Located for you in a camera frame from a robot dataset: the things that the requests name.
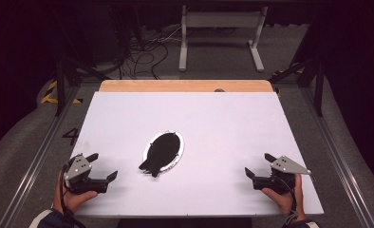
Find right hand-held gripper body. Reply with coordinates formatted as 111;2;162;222
252;155;312;195

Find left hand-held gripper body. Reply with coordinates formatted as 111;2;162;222
62;153;109;195

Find black cloth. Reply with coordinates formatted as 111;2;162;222
138;132;181;179

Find oval silver metal plate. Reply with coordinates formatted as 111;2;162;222
141;129;186;175

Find person's left hand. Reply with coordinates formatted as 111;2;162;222
52;170;99;215

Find person's right hand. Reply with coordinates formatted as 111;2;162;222
260;173;307;219

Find white table board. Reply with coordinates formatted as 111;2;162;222
68;91;325;219

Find black metal stand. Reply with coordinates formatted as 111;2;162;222
53;9;110;118
269;12;327;118

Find yellow black floor tape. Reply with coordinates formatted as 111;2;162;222
271;67;303;77
41;80;84;105

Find wooden table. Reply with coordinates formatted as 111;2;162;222
99;79;274;93

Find dark curtain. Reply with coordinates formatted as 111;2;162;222
321;0;374;191
0;0;60;160

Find black equipment cabinet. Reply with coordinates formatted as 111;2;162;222
86;0;145;66

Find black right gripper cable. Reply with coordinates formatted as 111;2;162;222
276;175;300;227

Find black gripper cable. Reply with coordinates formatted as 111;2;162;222
276;175;300;227
59;162;88;228

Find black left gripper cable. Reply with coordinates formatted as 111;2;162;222
59;162;88;228

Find aluminium floor rail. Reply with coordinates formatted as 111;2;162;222
0;84;82;228
300;86;374;228

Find black floor cables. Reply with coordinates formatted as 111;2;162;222
118;27;183;80

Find white metal table frame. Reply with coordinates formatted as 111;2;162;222
178;4;269;73

